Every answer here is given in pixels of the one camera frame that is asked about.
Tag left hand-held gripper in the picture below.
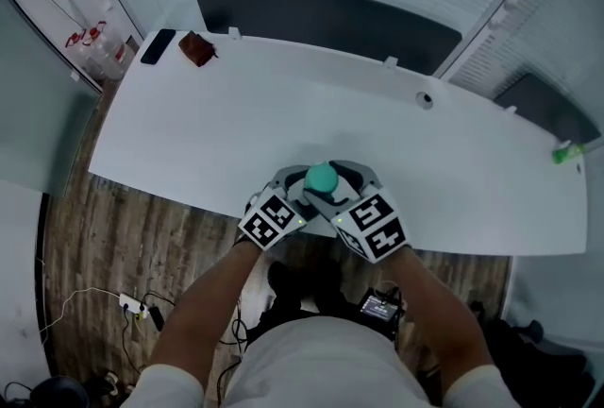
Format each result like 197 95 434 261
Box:
238 163 323 251

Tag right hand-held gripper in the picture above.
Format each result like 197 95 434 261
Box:
302 159 408 264

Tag teal bottle cap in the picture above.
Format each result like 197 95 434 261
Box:
304 161 340 196

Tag person's right forearm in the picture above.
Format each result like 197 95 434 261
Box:
384 247 496 388

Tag person's left forearm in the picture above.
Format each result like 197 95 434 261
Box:
150 240 260 393

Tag person's dark trouser legs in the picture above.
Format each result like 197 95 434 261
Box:
257 257 364 346

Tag black box with lit screen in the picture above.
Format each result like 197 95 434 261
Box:
361 287 407 336

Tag long dark desk partition panel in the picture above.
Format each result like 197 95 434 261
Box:
193 0 462 77

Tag brown leather pouch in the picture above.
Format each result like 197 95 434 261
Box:
177 30 219 67

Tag person's white shirt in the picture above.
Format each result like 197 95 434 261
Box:
120 315 520 408

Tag white power strip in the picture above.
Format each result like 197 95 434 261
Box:
119 293 150 317

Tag black smartphone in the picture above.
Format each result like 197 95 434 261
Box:
140 28 176 66

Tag short dark desk partition panel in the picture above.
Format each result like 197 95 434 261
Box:
494 73 603 146

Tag green plastic bottle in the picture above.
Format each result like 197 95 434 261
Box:
552 141 587 165

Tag black office chair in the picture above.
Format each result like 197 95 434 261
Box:
471 301 596 408

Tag narrow white window blinds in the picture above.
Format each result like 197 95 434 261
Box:
445 0 604 114

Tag frosted glass door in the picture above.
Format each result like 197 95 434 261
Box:
0 0 103 197

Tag black round stool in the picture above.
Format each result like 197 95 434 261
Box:
32 375 91 408

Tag white power cable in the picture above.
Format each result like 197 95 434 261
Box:
39 286 123 336

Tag clear water jug red handle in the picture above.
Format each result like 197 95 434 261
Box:
64 30 103 81
84 21 136 81

